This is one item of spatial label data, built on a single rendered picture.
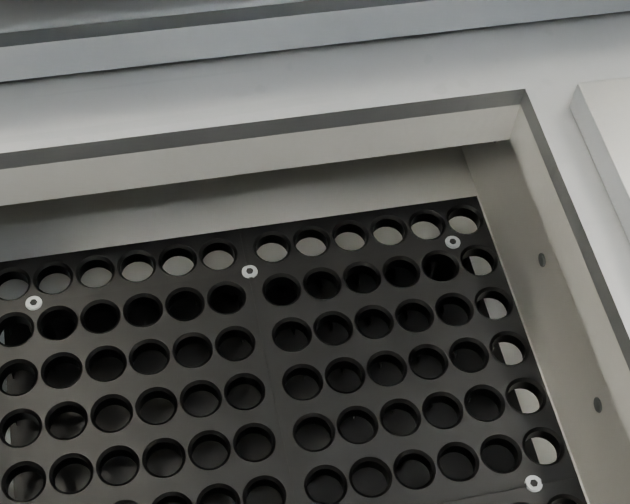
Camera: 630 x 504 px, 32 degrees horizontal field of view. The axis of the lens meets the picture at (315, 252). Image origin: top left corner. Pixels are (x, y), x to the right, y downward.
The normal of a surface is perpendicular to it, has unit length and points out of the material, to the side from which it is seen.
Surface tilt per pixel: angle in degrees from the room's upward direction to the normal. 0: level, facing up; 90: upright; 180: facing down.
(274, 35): 90
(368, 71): 0
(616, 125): 0
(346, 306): 0
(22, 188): 90
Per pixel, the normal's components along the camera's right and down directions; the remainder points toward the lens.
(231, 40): 0.21, 0.82
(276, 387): 0.06, -0.55
